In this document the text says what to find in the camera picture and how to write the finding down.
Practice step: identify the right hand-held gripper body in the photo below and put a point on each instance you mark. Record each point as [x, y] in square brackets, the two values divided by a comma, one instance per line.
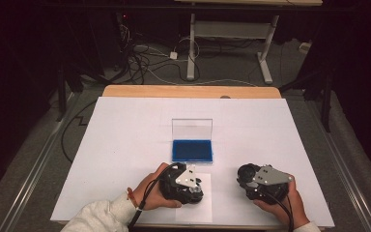
[267, 187]

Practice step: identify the person's left hand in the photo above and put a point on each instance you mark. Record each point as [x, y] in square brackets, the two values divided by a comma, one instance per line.
[151, 196]

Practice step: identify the wooden table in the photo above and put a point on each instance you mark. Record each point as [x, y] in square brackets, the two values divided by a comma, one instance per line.
[174, 91]

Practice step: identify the metal floor rail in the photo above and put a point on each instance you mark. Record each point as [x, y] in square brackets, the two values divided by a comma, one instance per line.
[348, 180]
[32, 180]

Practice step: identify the red wristband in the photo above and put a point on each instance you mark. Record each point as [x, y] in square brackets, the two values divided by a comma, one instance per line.
[131, 196]

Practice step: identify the large white board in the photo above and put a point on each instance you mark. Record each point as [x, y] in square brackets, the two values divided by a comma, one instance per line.
[238, 129]

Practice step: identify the white metal desk frame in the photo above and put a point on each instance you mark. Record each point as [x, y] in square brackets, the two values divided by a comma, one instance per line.
[191, 48]

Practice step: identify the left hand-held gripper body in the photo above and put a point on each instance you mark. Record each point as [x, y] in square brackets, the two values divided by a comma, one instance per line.
[174, 190]

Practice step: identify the blue ink pad clear lid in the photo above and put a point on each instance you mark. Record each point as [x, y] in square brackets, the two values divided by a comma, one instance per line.
[191, 151]

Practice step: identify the small white box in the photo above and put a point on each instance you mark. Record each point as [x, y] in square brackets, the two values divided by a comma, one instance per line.
[304, 47]

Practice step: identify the black stand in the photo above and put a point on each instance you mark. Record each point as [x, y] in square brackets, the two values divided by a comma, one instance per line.
[327, 106]
[61, 93]

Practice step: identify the white power adapter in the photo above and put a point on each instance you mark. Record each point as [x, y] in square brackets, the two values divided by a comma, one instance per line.
[173, 55]

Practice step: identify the person's right hand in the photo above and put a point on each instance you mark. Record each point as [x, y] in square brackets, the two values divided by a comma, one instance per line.
[290, 209]

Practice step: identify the white paper sheet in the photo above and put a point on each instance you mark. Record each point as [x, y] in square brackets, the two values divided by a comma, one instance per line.
[203, 211]

